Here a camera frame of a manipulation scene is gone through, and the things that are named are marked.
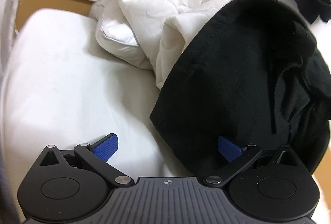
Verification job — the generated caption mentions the white duvet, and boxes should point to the white duvet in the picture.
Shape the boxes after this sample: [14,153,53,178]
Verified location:
[118,0,232,88]

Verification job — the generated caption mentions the black fleece garment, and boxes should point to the black fleece garment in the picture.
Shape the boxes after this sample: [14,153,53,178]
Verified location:
[150,0,330,179]

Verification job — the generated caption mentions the wooden bed headboard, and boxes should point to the wooden bed headboard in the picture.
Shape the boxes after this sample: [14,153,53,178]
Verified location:
[15,0,94,31]

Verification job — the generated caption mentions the white pillow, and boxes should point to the white pillow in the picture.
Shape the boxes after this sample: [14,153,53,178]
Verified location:
[90,0,152,70]

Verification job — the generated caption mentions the white bed sheet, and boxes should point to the white bed sheet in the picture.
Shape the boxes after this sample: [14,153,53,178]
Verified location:
[1,9,188,223]

